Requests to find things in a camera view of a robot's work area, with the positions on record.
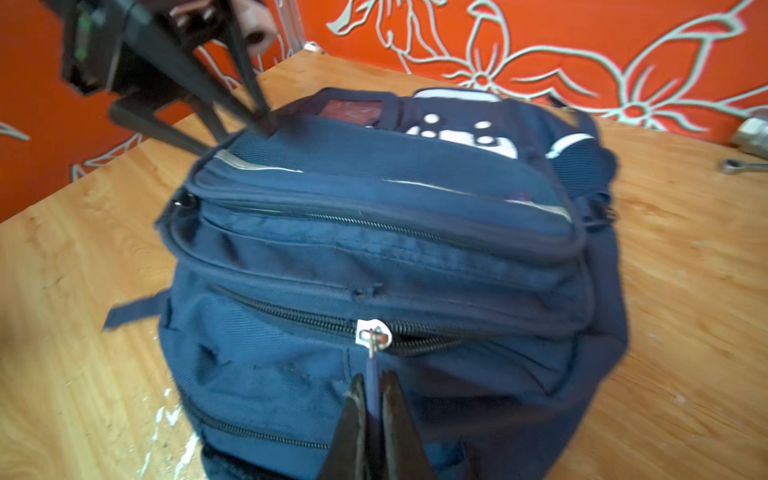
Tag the silver metal socket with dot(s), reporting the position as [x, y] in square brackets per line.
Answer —
[751, 137]

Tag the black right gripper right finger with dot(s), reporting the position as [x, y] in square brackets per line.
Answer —
[403, 457]

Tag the navy blue backpack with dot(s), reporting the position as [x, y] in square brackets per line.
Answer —
[464, 241]

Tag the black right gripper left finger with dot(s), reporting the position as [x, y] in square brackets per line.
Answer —
[347, 457]

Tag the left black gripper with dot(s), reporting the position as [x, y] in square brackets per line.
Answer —
[122, 46]

